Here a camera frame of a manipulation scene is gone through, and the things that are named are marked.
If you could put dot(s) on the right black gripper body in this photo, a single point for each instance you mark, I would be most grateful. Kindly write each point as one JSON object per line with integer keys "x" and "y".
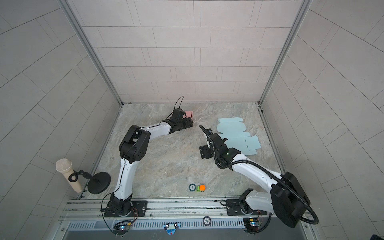
{"x": 208, "y": 152}

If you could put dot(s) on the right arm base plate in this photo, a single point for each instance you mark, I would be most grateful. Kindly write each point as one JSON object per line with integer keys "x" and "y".
{"x": 236, "y": 208}

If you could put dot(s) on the black round stand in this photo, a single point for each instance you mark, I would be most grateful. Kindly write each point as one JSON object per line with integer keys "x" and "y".
{"x": 97, "y": 184}

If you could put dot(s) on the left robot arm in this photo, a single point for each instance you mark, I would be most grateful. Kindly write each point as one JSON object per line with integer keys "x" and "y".
{"x": 133, "y": 149}

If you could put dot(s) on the light blue paper box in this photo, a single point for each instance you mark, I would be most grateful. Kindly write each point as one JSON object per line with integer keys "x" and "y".
{"x": 237, "y": 136}

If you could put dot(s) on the orange green small toy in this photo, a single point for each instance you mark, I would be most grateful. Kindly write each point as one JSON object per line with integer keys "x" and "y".
{"x": 201, "y": 188}

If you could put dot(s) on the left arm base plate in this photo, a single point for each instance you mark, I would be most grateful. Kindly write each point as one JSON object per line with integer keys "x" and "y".
{"x": 126, "y": 209}

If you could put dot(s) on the green circuit board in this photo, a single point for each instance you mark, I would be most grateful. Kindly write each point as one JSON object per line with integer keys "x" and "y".
{"x": 122, "y": 227}
{"x": 252, "y": 226}

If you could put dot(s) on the aluminium rail frame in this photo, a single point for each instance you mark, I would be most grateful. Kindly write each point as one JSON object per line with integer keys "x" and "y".
{"x": 166, "y": 208}

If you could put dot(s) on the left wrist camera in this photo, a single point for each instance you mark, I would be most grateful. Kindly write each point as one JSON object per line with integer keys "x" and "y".
{"x": 178, "y": 114}

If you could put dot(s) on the blue red sticker tag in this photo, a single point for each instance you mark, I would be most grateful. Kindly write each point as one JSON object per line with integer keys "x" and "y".
{"x": 171, "y": 228}

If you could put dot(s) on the left green circuit board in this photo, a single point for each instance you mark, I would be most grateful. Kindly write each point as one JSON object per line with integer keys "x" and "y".
{"x": 122, "y": 227}

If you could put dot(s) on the right green circuit board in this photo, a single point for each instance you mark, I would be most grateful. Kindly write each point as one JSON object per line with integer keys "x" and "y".
{"x": 252, "y": 226}

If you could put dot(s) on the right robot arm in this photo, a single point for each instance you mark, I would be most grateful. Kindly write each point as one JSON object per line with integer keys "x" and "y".
{"x": 283, "y": 195}

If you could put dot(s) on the pink paper box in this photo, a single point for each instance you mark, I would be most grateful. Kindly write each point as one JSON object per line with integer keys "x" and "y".
{"x": 188, "y": 114}

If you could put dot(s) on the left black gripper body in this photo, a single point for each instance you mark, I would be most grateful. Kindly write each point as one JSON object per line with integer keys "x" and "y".
{"x": 184, "y": 124}

